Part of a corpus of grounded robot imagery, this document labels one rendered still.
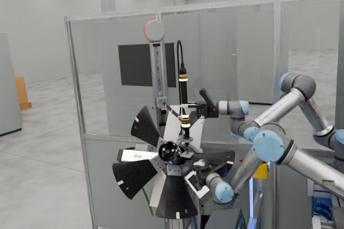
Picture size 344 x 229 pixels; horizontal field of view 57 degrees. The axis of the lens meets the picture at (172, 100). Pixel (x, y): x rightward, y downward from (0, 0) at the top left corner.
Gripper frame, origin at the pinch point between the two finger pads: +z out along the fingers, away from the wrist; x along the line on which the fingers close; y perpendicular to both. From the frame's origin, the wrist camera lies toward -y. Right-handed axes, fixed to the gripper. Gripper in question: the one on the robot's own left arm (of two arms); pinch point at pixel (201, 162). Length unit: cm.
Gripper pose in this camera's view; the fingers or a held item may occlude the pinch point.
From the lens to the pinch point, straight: 173.8
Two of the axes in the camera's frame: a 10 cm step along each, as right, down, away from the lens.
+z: -2.7, -1.9, 9.4
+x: 1.7, 9.6, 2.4
